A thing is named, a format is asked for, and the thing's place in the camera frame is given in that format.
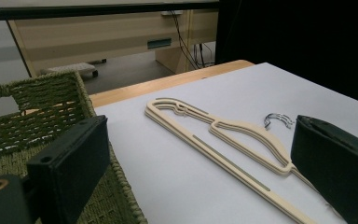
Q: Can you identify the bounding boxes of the beige wooden desk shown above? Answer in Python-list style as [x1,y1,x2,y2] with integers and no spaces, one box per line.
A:
[7,8,220,77]

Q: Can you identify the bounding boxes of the black cables under desk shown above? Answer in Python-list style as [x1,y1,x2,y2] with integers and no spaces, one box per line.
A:
[170,10,215,71]

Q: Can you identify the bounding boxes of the black horizontal frame bar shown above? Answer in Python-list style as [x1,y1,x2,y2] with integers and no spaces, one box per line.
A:
[0,1,220,22]

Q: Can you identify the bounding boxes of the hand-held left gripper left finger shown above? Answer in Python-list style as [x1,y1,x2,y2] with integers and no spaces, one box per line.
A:
[26,115,111,224]

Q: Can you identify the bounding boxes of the white cabinet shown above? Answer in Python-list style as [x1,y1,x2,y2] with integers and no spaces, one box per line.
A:
[0,18,32,88]

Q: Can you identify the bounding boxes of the white power strip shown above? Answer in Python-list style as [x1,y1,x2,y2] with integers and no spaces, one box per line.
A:
[160,10,184,17]

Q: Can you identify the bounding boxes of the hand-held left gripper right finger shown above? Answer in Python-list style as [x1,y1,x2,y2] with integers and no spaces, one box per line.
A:
[290,114,358,224]

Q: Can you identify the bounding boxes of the white table mat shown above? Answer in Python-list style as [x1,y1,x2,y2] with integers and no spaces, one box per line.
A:
[94,62,358,224]

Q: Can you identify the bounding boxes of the green woven basket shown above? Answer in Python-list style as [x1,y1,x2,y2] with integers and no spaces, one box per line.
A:
[0,70,148,224]

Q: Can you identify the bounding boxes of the black curtain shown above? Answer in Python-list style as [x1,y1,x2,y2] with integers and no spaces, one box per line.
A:
[214,0,358,108]

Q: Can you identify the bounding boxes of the grey wheeled platform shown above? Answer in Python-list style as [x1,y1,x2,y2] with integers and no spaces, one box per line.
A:
[40,62,99,78]

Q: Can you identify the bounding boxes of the grey drawer handle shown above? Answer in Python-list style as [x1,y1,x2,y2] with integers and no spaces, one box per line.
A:
[146,37,172,50]

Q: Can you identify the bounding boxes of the beige clothes hanger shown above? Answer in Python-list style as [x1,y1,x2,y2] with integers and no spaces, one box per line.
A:
[145,97,320,224]
[145,99,320,224]
[144,101,320,224]

